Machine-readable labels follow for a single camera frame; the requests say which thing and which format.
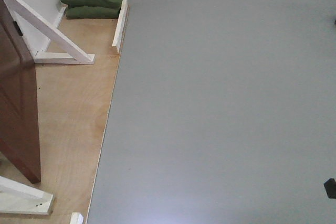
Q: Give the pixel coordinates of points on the brown wooden door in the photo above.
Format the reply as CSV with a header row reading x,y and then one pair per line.
x,y
19,111

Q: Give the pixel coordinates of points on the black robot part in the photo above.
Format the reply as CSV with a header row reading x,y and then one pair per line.
x,y
330,187

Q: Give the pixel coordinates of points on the plywood base platform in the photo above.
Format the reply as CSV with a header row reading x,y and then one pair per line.
x,y
73,106

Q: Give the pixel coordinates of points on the white diagonal wooden brace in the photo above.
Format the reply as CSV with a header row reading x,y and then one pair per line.
x,y
73,54

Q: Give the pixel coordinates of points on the lower green sandbag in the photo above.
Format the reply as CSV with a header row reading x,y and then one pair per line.
x,y
91,12

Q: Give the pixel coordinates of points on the near white wooden brace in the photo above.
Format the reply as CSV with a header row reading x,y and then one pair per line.
x,y
17,198

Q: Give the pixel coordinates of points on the white side rail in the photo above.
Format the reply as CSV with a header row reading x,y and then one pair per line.
x,y
121,23

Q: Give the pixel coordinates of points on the white rail end block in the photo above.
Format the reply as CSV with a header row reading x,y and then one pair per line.
x,y
76,218

